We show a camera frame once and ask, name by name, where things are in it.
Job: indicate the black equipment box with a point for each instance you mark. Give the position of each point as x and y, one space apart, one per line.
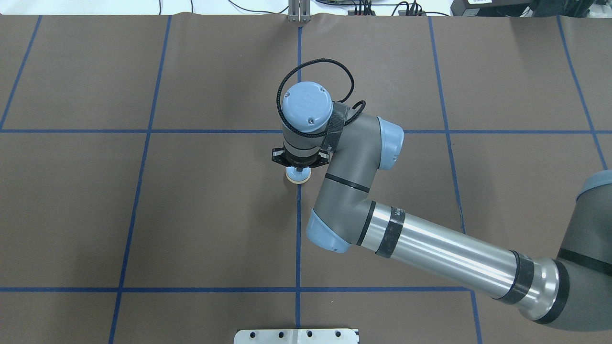
516 8

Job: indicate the metal bracket at table edge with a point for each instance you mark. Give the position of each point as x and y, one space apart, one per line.
299 11

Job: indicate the black power strip with plugs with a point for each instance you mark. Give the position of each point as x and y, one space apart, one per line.
386 7

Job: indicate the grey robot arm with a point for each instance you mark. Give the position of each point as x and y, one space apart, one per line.
503 163

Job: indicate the white metal mounting stand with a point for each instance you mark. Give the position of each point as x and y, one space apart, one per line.
298 336

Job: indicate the blue service bell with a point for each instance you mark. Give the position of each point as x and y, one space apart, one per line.
298 175

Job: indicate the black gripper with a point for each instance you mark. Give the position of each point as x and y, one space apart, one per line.
298 162

